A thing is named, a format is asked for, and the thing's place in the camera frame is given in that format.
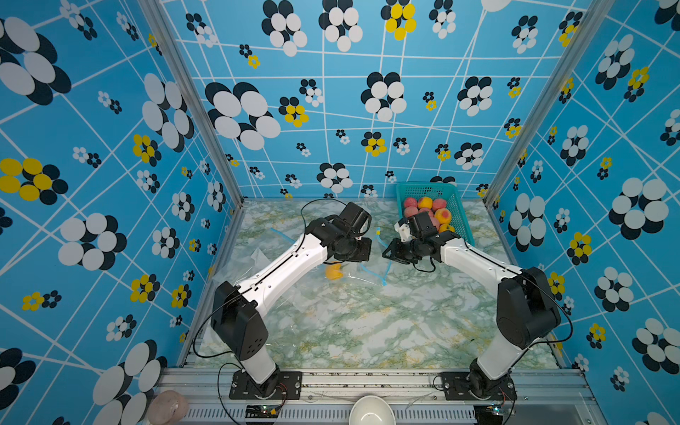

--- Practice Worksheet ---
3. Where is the clear zip-top bag blue zipper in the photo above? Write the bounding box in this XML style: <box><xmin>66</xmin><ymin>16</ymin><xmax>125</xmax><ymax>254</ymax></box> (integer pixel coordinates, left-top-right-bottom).
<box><xmin>238</xmin><ymin>228</ymin><xmax>390</xmax><ymax>329</ymax></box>

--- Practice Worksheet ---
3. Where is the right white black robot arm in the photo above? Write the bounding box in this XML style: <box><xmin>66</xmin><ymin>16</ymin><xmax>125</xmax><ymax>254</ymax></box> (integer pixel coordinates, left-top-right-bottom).
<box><xmin>382</xmin><ymin>232</ymin><xmax>561</xmax><ymax>401</ymax></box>

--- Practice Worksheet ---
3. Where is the aluminium front rail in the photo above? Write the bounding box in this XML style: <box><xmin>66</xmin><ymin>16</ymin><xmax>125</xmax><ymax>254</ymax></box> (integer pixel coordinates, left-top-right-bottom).
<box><xmin>158</xmin><ymin>368</ymin><xmax>606</xmax><ymax>424</ymax></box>

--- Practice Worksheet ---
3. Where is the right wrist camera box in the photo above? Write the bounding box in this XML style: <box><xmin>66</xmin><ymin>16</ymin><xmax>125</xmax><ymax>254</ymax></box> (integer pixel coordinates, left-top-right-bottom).
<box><xmin>394</xmin><ymin>212</ymin><xmax>438</xmax><ymax>243</ymax></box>

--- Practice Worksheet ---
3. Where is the orange red peach in basket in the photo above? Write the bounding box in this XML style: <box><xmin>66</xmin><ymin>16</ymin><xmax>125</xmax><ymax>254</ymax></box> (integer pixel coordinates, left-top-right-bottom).
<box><xmin>434</xmin><ymin>208</ymin><xmax>453</xmax><ymax>225</ymax></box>

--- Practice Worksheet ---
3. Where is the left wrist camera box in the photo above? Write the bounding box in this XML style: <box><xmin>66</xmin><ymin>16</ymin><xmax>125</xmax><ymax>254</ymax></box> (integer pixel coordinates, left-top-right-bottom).
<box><xmin>336</xmin><ymin>202</ymin><xmax>372</xmax><ymax>237</ymax></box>

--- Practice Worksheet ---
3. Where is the pink translucent object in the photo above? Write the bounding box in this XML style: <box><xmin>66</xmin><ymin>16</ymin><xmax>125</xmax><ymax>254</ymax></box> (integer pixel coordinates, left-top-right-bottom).
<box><xmin>146</xmin><ymin>391</ymin><xmax>189</xmax><ymax>425</ymax></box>

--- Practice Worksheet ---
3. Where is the pink peach in basket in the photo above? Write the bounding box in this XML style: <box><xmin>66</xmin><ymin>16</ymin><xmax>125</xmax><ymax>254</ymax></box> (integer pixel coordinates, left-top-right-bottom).
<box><xmin>404</xmin><ymin>206</ymin><xmax>419</xmax><ymax>218</ymax></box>

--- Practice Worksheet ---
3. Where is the teal plastic basket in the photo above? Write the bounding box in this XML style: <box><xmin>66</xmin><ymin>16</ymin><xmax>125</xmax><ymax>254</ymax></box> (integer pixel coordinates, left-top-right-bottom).
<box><xmin>396</xmin><ymin>179</ymin><xmax>475</xmax><ymax>245</ymax></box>

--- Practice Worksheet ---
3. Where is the yellow peach in basket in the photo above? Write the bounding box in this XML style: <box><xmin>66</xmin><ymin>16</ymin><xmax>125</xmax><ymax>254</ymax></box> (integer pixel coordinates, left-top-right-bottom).
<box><xmin>417</xmin><ymin>197</ymin><xmax>433</xmax><ymax>209</ymax></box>

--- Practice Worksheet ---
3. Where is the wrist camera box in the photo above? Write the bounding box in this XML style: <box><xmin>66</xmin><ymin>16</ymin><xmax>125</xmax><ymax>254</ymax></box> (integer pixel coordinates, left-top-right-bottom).
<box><xmin>336</xmin><ymin>202</ymin><xmax>372</xmax><ymax>237</ymax></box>
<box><xmin>394</xmin><ymin>212</ymin><xmax>438</xmax><ymax>243</ymax></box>

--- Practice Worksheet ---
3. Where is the white bowl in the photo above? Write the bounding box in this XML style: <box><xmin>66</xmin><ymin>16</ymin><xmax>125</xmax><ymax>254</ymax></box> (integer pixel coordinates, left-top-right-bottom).
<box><xmin>348</xmin><ymin>395</ymin><xmax>396</xmax><ymax>425</ymax></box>

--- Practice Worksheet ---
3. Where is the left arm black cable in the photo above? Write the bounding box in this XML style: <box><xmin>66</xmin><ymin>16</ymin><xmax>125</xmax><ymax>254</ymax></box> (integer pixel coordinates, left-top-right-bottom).
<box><xmin>298</xmin><ymin>198</ymin><xmax>349</xmax><ymax>251</ymax></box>

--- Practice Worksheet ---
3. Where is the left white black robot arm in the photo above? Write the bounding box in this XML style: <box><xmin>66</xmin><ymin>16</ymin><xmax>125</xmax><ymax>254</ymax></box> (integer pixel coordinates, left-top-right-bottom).
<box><xmin>208</xmin><ymin>234</ymin><xmax>372</xmax><ymax>397</ymax></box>

